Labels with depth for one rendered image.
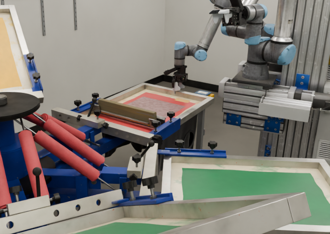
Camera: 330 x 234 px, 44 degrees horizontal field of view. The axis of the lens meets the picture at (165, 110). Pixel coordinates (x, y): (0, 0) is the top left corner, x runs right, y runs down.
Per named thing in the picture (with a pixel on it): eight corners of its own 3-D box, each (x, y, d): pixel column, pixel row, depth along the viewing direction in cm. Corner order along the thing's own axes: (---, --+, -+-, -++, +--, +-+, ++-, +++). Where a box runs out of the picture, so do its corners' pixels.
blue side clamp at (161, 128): (173, 127, 243) (173, 115, 240) (180, 129, 240) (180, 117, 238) (144, 145, 219) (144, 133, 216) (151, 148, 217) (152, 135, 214)
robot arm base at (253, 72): (270, 75, 242) (272, 58, 239) (266, 81, 229) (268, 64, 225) (245, 72, 247) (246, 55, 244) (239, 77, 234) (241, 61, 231)
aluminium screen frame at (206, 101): (143, 87, 307) (143, 82, 306) (214, 102, 279) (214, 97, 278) (68, 121, 244) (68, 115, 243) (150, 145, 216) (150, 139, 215)
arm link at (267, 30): (266, 46, 271) (269, 26, 266) (258, 43, 283) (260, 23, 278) (283, 46, 274) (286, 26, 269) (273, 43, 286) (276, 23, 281)
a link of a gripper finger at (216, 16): (209, 24, 180) (226, 22, 185) (209, 10, 179) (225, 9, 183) (205, 24, 183) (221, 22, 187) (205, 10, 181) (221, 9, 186)
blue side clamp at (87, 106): (100, 107, 270) (99, 97, 267) (106, 108, 267) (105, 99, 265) (67, 122, 246) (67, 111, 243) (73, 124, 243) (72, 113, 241)
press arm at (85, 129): (92, 130, 224) (92, 121, 222) (100, 132, 221) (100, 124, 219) (69, 141, 210) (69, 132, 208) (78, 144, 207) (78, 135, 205)
